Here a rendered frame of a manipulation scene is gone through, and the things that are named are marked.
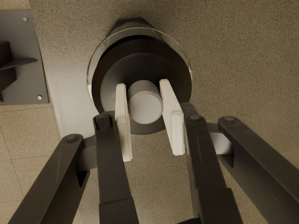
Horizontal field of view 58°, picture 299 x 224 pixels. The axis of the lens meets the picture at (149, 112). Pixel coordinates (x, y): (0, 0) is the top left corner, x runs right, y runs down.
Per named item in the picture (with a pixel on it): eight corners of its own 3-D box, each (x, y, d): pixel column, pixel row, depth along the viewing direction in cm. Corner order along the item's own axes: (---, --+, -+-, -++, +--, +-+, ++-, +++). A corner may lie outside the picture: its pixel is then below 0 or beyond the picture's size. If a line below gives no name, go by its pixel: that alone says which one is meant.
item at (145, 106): (185, 30, 25) (204, 42, 19) (187, 119, 29) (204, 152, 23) (86, 40, 25) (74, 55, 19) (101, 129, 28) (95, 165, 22)
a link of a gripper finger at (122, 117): (132, 161, 17) (120, 162, 17) (129, 115, 23) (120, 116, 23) (127, 118, 16) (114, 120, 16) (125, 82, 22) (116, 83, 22)
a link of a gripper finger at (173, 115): (171, 114, 16) (183, 112, 16) (159, 79, 22) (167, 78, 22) (173, 156, 17) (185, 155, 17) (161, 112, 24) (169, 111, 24)
